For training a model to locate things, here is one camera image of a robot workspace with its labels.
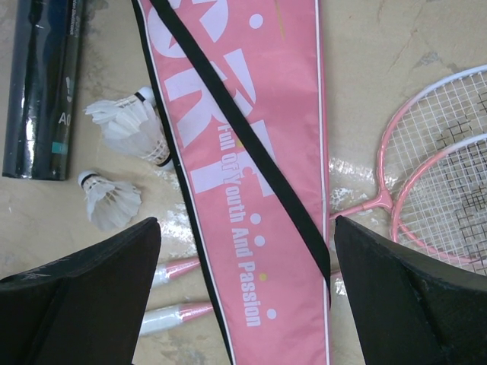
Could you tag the black shuttlecock tube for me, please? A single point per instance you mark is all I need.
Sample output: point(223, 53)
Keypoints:
point(47, 43)

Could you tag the pink racket bag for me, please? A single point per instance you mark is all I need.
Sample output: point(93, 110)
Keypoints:
point(241, 91)

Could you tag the pink badminton racket upper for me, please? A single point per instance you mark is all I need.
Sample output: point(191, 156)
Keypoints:
point(443, 113)

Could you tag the white shuttlecock near bag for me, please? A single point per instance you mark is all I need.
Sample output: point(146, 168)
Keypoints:
point(104, 111)

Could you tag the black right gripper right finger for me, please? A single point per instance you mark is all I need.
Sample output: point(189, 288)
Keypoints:
point(409, 308)

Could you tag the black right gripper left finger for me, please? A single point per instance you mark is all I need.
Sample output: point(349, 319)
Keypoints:
point(84, 308)

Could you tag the white shuttlecock lone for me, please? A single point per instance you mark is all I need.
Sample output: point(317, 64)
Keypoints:
point(110, 204)

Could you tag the white shuttlecock upright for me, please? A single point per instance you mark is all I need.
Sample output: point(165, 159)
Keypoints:
point(140, 137)

